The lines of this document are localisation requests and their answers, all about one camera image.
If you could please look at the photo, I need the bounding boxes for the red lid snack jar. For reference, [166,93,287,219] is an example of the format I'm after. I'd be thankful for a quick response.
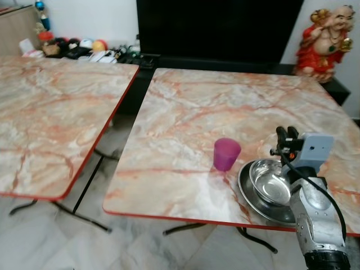
[38,30,60,57]

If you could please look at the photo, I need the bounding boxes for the stainless steel bowl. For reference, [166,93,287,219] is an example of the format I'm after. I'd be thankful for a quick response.
[249,160,294,207]

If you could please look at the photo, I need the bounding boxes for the orange round ball toy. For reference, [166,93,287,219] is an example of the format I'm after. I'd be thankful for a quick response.
[93,39,107,53]

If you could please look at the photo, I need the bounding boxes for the stainless steel plate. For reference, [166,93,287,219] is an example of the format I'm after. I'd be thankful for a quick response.
[237,159,299,227]

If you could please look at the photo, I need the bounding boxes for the black television screen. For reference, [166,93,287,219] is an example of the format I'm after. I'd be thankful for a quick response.
[136,0,305,64]

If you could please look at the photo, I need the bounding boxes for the purple plastic cup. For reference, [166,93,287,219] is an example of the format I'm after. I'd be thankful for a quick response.
[213,137,242,173]

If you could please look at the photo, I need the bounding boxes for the red laughing Buddha statue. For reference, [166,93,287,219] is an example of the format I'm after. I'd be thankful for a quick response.
[294,5,356,84]

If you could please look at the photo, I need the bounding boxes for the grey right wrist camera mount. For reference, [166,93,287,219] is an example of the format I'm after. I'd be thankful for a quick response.
[300,133,335,172]

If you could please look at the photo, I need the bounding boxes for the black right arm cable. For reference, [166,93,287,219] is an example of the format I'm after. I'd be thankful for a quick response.
[278,151,348,244]

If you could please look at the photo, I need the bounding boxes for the gold and blue trophy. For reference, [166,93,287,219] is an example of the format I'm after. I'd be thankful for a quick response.
[33,0,53,32]

